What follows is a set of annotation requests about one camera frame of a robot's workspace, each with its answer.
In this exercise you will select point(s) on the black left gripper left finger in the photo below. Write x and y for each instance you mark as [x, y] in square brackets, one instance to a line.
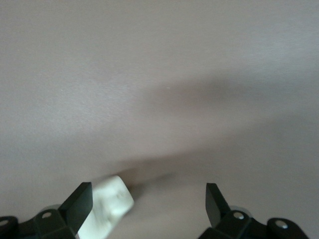
[74, 209]

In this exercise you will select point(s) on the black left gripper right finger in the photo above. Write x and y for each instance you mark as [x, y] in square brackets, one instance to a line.
[216, 206]

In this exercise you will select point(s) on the pale steamed bun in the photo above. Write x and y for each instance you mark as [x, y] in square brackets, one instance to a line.
[112, 199]

